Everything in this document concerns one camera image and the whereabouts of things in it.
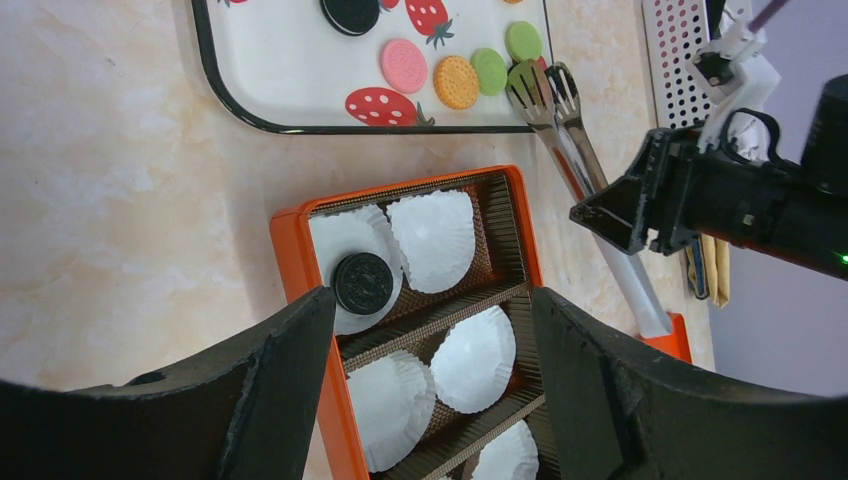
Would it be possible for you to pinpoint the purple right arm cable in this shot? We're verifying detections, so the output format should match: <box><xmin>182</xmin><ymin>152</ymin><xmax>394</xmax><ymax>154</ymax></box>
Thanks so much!
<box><xmin>747</xmin><ymin>0</ymin><xmax>793</xmax><ymax>33</ymax></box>

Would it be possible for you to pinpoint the black sandwich cookie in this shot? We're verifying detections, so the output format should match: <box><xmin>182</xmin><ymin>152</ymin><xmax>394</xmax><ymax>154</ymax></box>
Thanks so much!
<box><xmin>319</xmin><ymin>0</ymin><xmax>380</xmax><ymax>36</ymax></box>
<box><xmin>331</xmin><ymin>252</ymin><xmax>394</xmax><ymax>315</ymax></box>

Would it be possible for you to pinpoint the white perforated plastic basket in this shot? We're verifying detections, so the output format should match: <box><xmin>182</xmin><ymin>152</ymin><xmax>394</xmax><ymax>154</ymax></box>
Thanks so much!
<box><xmin>638</xmin><ymin>0</ymin><xmax>714</xmax><ymax>129</ymax></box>

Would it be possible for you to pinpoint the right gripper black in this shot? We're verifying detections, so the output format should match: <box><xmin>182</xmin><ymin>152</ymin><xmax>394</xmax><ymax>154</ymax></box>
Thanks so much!
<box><xmin>569</xmin><ymin>76</ymin><xmax>847</xmax><ymax>280</ymax></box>

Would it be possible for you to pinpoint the yellow folded cloth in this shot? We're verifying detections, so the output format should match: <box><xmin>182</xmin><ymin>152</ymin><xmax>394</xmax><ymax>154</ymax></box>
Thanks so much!
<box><xmin>685</xmin><ymin>235</ymin><xmax>730</xmax><ymax>309</ymax></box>

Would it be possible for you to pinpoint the white strawberry print tray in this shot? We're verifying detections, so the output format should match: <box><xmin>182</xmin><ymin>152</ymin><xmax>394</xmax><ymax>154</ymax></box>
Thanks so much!
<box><xmin>192</xmin><ymin>1</ymin><xmax>552</xmax><ymax>135</ymax></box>

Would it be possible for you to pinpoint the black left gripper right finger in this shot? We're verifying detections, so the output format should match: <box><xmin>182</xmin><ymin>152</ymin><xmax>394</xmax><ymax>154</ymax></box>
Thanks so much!
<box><xmin>531</xmin><ymin>288</ymin><xmax>847</xmax><ymax>479</ymax></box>

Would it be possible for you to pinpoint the metal tongs white handle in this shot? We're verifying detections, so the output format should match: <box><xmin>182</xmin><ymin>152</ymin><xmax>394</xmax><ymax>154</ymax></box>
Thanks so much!
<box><xmin>505</xmin><ymin>60</ymin><xmax>673</xmax><ymax>339</ymax></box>

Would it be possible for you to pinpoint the pink sandwich cookie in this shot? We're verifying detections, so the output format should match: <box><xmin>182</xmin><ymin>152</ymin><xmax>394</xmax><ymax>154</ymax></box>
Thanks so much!
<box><xmin>380</xmin><ymin>38</ymin><xmax>429</xmax><ymax>94</ymax></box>

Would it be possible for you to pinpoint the orange cookie tin box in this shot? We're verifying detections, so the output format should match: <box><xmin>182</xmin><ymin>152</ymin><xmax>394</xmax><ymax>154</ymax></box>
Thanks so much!
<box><xmin>270</xmin><ymin>165</ymin><xmax>561</xmax><ymax>479</ymax></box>

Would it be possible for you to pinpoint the yellow sandwich cookie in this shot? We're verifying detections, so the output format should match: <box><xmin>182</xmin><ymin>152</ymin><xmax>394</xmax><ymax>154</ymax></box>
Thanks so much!
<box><xmin>433</xmin><ymin>55</ymin><xmax>480</xmax><ymax>110</ymax></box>

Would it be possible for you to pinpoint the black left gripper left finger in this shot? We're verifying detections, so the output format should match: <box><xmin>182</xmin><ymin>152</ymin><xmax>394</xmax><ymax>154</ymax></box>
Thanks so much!
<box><xmin>1</xmin><ymin>287</ymin><xmax>335</xmax><ymax>479</ymax></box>

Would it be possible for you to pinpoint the orange tin lid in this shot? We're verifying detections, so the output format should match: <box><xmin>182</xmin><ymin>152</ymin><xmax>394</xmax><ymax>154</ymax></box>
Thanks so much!
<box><xmin>641</xmin><ymin>312</ymin><xmax>693</xmax><ymax>364</ymax></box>

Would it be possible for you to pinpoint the green sandwich cookie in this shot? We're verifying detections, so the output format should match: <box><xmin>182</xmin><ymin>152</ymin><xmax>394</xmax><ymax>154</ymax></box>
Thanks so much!
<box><xmin>505</xmin><ymin>21</ymin><xmax>543</xmax><ymax>62</ymax></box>
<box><xmin>470</xmin><ymin>48</ymin><xmax>508</xmax><ymax>96</ymax></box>

